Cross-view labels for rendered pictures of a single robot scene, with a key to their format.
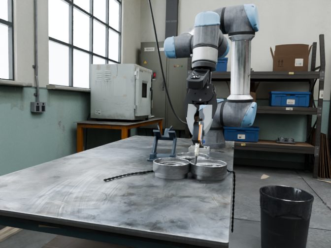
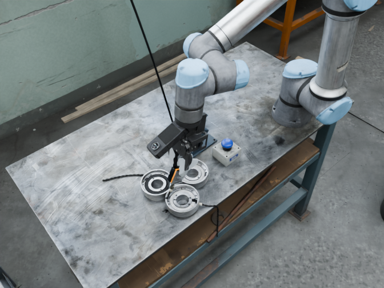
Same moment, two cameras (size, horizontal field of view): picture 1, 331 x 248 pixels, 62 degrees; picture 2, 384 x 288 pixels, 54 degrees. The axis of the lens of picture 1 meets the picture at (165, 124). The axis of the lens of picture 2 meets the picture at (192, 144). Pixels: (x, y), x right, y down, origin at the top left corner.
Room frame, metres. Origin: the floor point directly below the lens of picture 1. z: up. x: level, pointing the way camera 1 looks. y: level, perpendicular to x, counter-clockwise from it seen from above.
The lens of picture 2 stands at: (0.26, -0.56, 1.79)
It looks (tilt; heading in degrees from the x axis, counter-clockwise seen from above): 47 degrees down; 37
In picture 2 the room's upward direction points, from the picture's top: 2 degrees counter-clockwise
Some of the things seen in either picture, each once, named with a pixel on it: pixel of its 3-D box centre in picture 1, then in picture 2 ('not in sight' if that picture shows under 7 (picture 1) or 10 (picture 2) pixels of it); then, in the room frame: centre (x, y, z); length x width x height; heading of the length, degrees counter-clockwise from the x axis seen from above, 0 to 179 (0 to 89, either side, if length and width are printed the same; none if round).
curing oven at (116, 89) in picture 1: (125, 94); not in sight; (3.39, 0.50, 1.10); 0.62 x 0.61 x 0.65; 166
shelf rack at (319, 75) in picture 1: (249, 106); not in sight; (4.29, -1.30, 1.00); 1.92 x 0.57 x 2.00; 76
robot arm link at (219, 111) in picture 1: (212, 112); (300, 80); (1.34, -0.23, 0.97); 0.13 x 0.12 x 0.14; 63
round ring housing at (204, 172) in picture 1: (208, 169); (182, 201); (0.77, -0.12, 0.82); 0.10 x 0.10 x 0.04
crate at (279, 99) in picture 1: (287, 99); not in sight; (4.15, -1.83, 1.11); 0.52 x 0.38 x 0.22; 76
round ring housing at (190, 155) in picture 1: (191, 161); (192, 175); (0.87, -0.09, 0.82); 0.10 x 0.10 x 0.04
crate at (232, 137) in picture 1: (241, 133); not in sight; (4.32, -1.20, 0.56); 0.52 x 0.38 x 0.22; 73
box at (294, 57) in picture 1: (289, 59); not in sight; (4.13, -1.81, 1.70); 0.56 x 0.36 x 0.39; 71
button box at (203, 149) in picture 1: (199, 152); (227, 151); (1.02, -0.13, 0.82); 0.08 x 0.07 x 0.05; 166
